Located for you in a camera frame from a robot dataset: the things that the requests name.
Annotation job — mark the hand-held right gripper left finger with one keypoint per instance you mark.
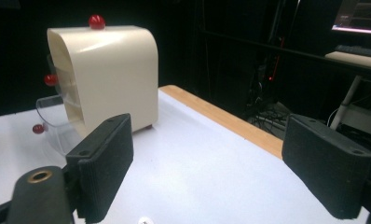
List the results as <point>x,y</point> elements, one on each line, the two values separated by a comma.
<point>104,168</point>

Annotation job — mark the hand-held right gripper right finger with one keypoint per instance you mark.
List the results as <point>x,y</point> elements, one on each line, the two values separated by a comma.
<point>326,168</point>

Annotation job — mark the black metal rail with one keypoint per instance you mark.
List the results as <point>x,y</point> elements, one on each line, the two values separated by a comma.
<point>292,53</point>

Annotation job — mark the computer monitor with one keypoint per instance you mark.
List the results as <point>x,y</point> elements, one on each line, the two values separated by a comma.
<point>359,15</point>

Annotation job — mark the cream drawer cabinet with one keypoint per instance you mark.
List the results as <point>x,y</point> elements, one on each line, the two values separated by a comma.
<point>112,77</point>

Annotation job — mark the dark keyboard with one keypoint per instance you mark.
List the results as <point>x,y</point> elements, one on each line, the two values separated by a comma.
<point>359,50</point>

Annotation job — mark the white desk with metal leg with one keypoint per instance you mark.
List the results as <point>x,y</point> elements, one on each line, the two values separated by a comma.
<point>354,93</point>

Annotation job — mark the clear drawer with red knob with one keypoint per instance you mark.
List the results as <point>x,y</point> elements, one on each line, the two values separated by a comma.
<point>54,121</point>
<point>54,77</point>

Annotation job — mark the red ball knob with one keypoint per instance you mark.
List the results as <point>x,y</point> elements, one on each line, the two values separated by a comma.
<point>96,21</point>

